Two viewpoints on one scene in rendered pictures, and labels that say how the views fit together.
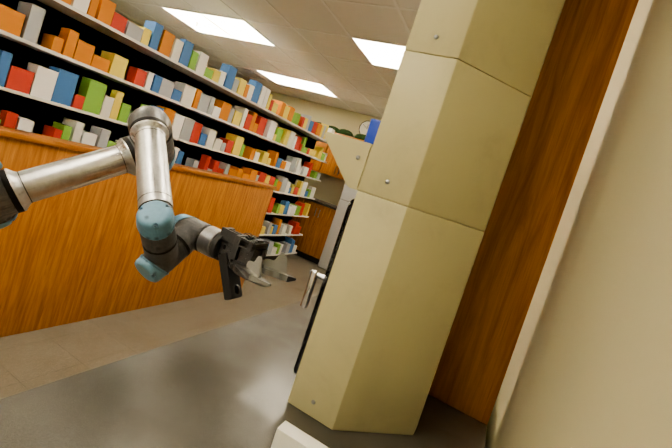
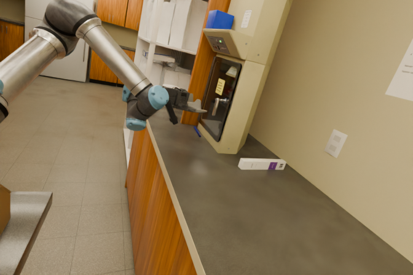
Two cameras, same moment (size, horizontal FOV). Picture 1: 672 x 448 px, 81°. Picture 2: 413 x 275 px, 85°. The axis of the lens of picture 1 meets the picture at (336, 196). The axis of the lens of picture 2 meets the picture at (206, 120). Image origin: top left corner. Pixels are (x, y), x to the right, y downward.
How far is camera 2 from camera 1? 0.85 m
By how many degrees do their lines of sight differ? 51
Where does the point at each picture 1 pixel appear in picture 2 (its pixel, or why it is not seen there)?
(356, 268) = (245, 94)
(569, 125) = not seen: hidden behind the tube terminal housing
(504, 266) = not seen: hidden behind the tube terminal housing
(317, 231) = (11, 45)
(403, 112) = (266, 21)
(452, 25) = not seen: outside the picture
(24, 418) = (199, 208)
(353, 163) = (244, 46)
